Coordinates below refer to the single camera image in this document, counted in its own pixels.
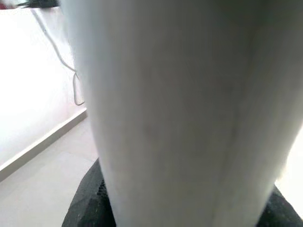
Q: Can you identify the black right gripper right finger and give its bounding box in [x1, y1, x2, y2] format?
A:
[258, 184, 303, 227]

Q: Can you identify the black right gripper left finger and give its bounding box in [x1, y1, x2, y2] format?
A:
[61, 160, 116, 227]

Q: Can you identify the white plastic table leg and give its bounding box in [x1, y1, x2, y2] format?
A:
[60, 0, 303, 227]

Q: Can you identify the black wall cable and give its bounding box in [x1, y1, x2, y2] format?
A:
[32, 9, 85, 106]

